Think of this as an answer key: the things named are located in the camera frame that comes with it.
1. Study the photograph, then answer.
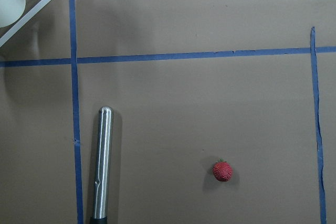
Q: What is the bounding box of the white cup rack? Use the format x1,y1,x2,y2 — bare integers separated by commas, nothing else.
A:
1,0,51,46

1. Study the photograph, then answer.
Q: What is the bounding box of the white cup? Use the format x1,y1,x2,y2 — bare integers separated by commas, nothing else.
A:
1,0,26,28

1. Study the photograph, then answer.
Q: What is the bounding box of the steel muddler black tip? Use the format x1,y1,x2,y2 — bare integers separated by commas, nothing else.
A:
90,106,113,223

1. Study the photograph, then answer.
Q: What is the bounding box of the red strawberry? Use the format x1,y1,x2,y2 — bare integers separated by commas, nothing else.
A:
212,159,233,182

